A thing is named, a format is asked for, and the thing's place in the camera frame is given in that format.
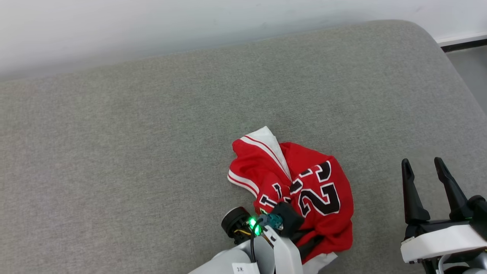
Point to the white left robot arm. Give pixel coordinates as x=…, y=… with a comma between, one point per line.
x=228, y=262

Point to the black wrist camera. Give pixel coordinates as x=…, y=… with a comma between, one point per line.
x=236, y=224
x=479, y=213

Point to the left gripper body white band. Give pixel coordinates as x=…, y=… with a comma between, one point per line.
x=285, y=255

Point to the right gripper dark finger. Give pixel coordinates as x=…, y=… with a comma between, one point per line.
x=454, y=198
x=412, y=201

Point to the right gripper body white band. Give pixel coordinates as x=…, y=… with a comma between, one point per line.
x=437, y=240

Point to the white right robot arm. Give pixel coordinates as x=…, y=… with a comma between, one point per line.
x=478, y=264

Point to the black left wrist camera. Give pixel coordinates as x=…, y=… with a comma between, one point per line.
x=236, y=224

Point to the red white basketball jersey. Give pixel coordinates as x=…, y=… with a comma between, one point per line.
x=323, y=198

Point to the black white wall baseboard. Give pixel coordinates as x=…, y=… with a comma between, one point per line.
x=466, y=42

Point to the white paper label sticker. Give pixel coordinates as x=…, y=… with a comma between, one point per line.
x=245, y=268

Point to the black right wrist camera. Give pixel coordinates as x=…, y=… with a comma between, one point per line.
x=479, y=213

